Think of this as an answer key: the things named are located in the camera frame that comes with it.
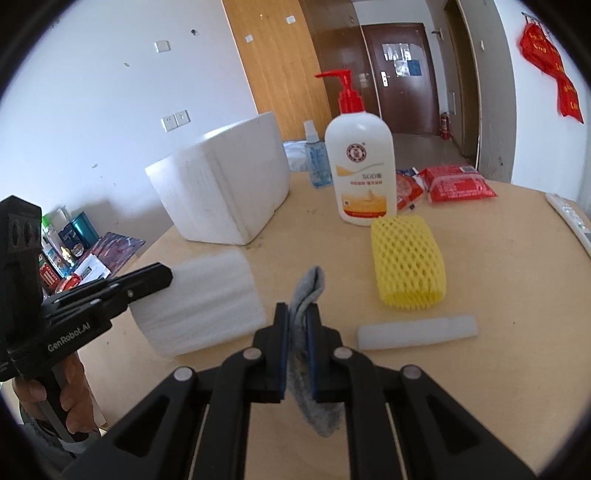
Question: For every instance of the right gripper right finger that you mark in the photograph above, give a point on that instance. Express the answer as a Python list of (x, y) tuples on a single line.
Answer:
[(401, 424)]

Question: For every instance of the yellow foam net sleeve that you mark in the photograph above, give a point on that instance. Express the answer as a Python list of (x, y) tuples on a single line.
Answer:
[(409, 265)]

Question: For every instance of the dark brown door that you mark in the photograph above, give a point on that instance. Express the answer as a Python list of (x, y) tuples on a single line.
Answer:
[(404, 76)]

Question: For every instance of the white foam strip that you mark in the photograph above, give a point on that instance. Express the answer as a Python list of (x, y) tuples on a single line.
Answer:
[(415, 333)]

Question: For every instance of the left hand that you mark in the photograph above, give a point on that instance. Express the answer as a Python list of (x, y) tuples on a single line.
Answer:
[(75, 398)]

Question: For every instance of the red fire extinguisher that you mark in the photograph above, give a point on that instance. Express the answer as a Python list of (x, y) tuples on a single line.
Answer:
[(445, 132)]

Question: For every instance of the wall power socket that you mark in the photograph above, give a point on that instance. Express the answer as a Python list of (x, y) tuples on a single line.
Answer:
[(173, 121)]

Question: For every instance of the grey cloth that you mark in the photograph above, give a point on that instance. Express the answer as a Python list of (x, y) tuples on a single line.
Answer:
[(324, 418)]

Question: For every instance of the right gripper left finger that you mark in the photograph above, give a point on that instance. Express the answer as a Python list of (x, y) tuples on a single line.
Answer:
[(194, 425)]

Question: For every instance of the white remote control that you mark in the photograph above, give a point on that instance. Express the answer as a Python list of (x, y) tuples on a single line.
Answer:
[(572, 219)]

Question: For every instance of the wooden wardrobe panel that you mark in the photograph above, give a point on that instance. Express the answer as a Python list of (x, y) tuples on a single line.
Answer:
[(280, 63)]

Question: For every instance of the small red white packet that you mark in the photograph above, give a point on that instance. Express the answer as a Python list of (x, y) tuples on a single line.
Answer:
[(410, 189)]

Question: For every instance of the red snack packet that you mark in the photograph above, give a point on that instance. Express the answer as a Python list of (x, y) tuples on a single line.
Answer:
[(448, 183)]

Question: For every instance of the cluttered floor shelf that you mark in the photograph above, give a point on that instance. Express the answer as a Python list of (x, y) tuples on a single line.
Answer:
[(73, 253)]

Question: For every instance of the red wall decoration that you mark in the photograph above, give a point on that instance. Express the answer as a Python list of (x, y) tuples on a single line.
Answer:
[(536, 48)]

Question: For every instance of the white lotion pump bottle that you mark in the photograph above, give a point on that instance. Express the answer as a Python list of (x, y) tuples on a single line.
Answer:
[(360, 148)]

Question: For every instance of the blue spray bottle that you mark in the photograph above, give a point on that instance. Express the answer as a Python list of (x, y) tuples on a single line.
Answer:
[(317, 157)]

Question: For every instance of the white foam box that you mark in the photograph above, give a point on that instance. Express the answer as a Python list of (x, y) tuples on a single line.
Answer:
[(225, 188)]

